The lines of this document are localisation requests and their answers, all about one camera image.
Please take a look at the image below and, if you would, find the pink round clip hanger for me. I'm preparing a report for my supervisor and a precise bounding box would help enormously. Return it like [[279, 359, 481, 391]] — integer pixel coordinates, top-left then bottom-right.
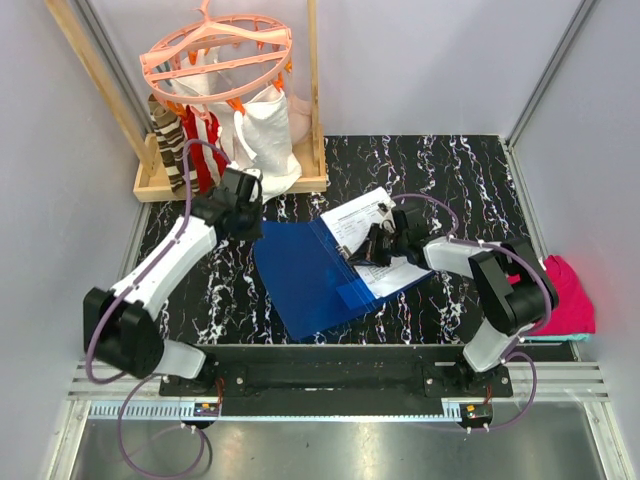
[[139, 1, 293, 120]]

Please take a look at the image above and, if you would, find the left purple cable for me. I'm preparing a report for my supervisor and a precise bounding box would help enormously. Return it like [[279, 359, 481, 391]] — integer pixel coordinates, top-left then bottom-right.
[[84, 139, 236, 475]]

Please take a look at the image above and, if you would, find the blue plastic folder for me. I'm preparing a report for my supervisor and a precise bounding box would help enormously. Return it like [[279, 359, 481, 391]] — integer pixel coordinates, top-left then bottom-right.
[[253, 219, 433, 341]]

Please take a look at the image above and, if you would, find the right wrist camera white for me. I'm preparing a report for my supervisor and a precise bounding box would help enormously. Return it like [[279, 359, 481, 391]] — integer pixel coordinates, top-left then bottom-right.
[[378, 201, 395, 234]]

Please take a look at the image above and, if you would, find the white hanging towel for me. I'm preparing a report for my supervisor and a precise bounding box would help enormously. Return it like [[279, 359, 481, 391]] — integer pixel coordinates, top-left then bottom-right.
[[233, 86, 302, 202]]

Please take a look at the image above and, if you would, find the purple cable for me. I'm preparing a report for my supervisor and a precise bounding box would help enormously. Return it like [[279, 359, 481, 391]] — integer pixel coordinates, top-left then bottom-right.
[[389, 193, 556, 432], [84, 139, 236, 475]]

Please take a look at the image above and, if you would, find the white table form sheet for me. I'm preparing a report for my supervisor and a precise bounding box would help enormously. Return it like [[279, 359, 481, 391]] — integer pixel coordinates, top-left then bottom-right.
[[321, 187, 432, 303]]

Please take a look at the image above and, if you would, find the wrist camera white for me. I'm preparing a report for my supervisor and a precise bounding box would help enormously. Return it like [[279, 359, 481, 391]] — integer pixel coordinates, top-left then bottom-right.
[[243, 168, 263, 182], [378, 201, 395, 234]]

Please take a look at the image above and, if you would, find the teal folded garment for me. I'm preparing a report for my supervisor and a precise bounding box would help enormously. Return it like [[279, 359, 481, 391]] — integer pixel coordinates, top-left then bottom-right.
[[525, 333, 592, 342]]

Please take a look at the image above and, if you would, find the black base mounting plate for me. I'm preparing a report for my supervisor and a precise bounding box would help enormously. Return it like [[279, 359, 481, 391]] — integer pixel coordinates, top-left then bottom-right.
[[160, 358, 513, 398]]

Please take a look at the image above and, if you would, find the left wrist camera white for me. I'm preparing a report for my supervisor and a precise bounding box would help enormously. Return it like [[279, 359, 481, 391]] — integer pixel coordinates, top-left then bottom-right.
[[243, 168, 263, 182]]

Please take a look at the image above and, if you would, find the red white striped sock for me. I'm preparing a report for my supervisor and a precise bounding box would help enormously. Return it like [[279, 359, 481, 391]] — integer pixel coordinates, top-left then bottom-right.
[[183, 107, 228, 193]]

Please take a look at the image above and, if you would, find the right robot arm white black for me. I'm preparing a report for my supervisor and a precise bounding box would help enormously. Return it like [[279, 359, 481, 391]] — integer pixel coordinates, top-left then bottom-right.
[[347, 207, 559, 397]]

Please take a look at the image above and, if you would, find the white cloth behind hanger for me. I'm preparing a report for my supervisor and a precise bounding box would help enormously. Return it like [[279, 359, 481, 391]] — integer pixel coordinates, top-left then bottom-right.
[[171, 47, 219, 97]]

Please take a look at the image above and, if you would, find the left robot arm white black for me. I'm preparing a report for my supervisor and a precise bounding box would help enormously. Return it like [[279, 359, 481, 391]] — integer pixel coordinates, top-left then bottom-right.
[[83, 167, 263, 396]]

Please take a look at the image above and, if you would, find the pink folded t-shirt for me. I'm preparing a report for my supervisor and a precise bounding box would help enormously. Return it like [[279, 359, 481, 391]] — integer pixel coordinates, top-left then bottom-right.
[[532, 255, 596, 339]]

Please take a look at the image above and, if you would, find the pale pink hanging cloth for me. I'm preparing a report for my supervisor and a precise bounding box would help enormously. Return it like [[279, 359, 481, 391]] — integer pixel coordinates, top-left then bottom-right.
[[287, 94, 312, 145]]

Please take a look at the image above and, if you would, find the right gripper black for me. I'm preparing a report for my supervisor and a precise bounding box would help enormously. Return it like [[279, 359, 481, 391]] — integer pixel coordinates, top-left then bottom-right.
[[349, 223, 408, 269]]

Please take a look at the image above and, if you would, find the wooden rack frame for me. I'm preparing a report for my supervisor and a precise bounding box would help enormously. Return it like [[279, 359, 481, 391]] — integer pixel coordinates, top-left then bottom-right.
[[45, 0, 328, 203]]

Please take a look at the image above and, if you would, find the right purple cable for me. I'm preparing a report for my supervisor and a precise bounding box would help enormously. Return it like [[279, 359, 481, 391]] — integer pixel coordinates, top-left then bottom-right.
[[389, 193, 556, 432]]

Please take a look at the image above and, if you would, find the brown striped sock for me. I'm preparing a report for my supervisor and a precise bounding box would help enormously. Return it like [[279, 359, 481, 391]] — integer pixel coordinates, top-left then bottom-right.
[[147, 94, 186, 194]]

